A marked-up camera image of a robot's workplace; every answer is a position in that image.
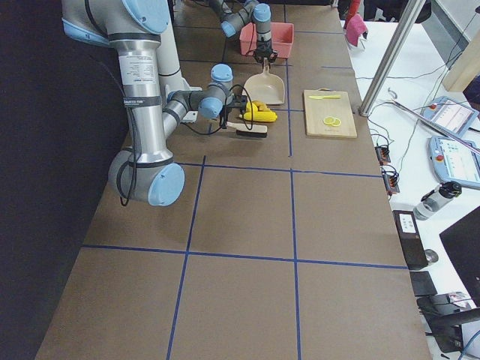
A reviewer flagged wooden hand brush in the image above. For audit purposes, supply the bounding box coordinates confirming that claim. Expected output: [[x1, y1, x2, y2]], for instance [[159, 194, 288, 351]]
[[226, 121, 268, 138]]

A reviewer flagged bamboo cutting board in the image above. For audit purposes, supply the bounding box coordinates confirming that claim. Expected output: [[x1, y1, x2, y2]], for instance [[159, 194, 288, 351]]
[[303, 90, 357, 139]]

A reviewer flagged beige plastic dustpan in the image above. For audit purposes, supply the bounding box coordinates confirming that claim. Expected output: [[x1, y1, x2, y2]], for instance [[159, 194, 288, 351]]
[[243, 58, 285, 105]]

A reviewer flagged clear water bottle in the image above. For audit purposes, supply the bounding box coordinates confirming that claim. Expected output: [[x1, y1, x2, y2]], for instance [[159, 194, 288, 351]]
[[413, 181, 462, 221]]

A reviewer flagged black box with label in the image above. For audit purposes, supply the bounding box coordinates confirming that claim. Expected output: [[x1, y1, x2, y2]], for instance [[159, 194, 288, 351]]
[[392, 210, 428, 271]]

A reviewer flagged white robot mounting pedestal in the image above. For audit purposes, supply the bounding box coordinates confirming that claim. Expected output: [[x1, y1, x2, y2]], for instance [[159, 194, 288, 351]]
[[156, 1, 202, 105]]

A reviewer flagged blue teach pendant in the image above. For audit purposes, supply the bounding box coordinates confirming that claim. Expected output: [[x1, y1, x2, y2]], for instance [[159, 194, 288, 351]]
[[428, 136, 479, 190], [421, 96, 479, 137]]

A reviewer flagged pink plastic bin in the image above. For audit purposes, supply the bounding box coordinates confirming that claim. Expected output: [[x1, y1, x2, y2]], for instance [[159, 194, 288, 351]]
[[239, 22, 294, 59]]

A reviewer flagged lemon slice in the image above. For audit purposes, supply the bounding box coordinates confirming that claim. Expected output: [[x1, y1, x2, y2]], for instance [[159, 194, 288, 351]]
[[323, 116, 336, 125], [331, 118, 341, 127]]

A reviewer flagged brown toy ginger root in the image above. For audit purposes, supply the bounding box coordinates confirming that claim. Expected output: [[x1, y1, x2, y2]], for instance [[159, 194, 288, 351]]
[[259, 104, 271, 112]]

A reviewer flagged aluminium frame post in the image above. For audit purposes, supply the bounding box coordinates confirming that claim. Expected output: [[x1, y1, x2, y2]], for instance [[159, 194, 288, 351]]
[[358, 0, 425, 117]]

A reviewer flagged yellow corn cob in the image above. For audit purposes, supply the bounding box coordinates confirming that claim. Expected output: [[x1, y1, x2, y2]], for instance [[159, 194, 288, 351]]
[[241, 111, 278, 123]]

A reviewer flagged yellow plastic knife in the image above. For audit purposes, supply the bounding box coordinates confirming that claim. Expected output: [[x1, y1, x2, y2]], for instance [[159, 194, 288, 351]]
[[308, 94, 341, 100]]

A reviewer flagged blue teach pendant far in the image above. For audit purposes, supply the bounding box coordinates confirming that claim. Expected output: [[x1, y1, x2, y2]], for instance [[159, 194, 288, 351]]
[[421, 96, 479, 137]]

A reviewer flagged blue teach pendant near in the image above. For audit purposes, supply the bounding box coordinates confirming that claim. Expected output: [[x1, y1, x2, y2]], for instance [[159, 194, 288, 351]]
[[428, 136, 479, 190]]

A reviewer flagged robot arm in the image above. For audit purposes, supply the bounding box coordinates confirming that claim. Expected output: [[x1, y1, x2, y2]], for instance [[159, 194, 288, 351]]
[[205, 0, 278, 64], [61, 1, 233, 206]]

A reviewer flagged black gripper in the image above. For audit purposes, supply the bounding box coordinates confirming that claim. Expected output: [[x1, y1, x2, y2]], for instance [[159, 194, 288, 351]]
[[253, 39, 278, 64], [219, 94, 248, 129]]

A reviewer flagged black monitor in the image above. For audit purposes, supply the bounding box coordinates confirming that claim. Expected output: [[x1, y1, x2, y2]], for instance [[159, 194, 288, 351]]
[[439, 211, 479, 305]]

